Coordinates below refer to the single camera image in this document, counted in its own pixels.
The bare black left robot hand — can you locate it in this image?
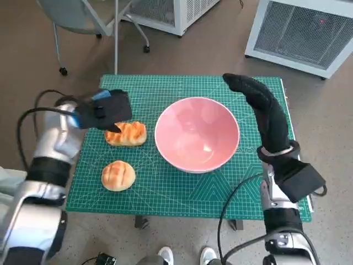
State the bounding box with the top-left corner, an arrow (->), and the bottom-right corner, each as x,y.
89,88 -> 124,135

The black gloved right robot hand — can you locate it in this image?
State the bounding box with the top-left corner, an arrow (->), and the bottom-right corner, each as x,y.
222,73 -> 290,154

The long toy bread loaf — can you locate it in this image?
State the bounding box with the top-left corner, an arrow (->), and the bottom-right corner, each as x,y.
104,120 -> 147,146

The round toy bread bun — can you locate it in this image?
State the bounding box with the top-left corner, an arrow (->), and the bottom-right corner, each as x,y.
101,160 -> 136,192

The pink bowl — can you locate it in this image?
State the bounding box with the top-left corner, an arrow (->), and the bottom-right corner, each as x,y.
154,96 -> 240,174

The green cutting mat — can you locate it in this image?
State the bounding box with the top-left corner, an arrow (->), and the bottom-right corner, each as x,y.
66,73 -> 314,222

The white metal pole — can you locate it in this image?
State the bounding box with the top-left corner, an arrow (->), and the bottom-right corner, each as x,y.
114,0 -> 120,75

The large white mesh cabinet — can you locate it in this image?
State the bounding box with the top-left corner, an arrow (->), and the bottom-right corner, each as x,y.
244,0 -> 353,81

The person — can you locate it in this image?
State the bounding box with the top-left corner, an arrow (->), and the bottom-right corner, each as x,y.
0,165 -> 28,195

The grey office chair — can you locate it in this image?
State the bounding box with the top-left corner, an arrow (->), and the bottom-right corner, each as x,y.
35,0 -> 152,77

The small black device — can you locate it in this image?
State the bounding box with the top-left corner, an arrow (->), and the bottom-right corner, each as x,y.
79,252 -> 117,265

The white shoe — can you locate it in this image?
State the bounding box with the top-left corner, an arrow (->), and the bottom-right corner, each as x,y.
158,246 -> 174,265
200,247 -> 217,265

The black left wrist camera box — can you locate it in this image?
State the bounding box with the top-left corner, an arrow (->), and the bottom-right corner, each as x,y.
92,88 -> 133,126

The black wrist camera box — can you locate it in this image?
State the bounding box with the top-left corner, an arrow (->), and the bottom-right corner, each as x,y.
92,88 -> 133,126
275,162 -> 327,204

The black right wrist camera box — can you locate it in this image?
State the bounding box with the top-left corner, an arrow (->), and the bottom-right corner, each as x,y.
275,162 -> 327,204

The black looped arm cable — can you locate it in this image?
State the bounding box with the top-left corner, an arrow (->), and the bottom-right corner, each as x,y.
35,89 -> 83,110
17,107 -> 77,172

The short black camera cable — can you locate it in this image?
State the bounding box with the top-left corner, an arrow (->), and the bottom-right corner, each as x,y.
310,183 -> 329,197

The black table bracket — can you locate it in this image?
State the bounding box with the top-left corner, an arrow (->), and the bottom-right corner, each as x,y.
134,215 -> 149,229
228,219 -> 245,232

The long black arm cable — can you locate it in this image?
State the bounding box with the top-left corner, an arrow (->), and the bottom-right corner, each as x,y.
217,173 -> 276,265

